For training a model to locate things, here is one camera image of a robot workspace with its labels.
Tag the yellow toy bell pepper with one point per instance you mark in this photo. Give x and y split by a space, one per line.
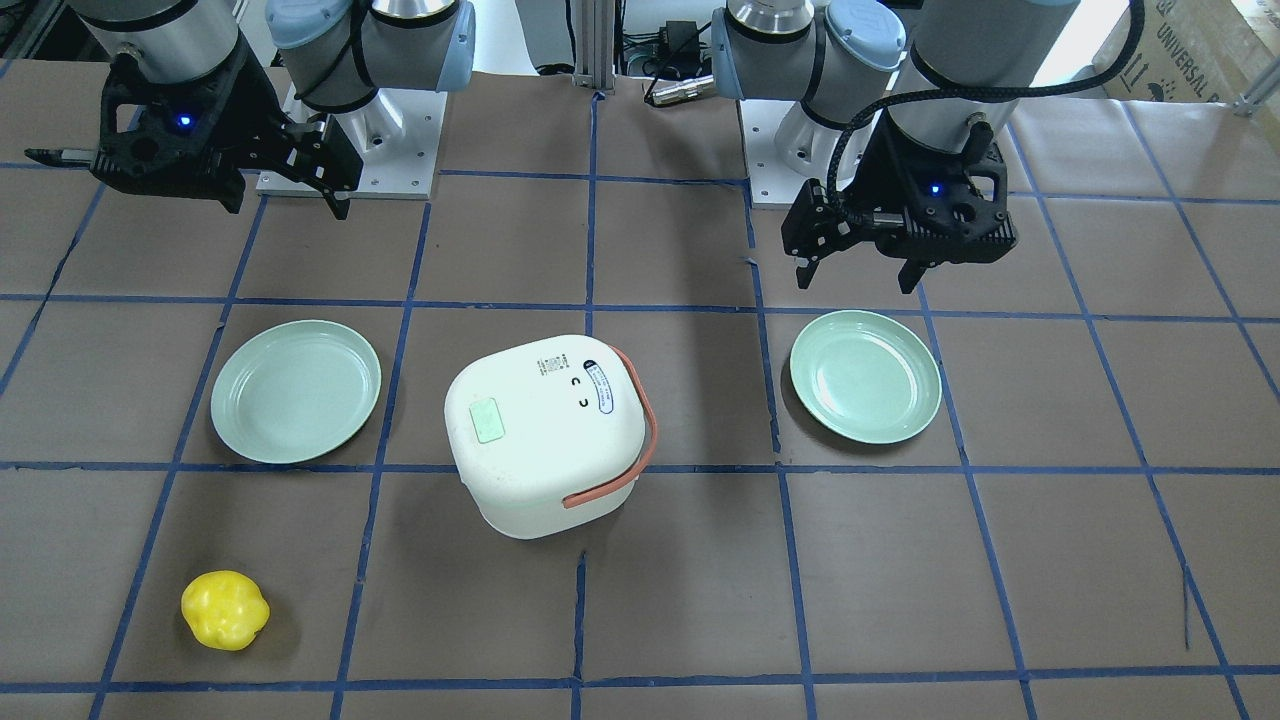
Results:
224 609

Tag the aluminium frame post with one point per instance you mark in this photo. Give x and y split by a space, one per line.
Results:
595 41

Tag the black power adapter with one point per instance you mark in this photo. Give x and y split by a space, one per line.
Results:
679 42

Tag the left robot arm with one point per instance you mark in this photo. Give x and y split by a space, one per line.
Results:
915 108

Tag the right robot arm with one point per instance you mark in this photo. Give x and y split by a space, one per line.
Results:
426 45

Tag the cardboard box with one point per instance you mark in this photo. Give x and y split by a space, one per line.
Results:
1199 51

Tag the white rice cooker orange handle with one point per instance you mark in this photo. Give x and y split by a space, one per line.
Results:
550 435

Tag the green plate near left arm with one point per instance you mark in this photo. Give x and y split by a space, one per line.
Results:
866 377

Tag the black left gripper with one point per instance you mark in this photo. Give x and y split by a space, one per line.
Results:
884 165

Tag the green plate near right arm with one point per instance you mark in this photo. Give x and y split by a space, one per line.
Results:
295 391

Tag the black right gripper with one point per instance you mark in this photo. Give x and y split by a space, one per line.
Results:
243 108

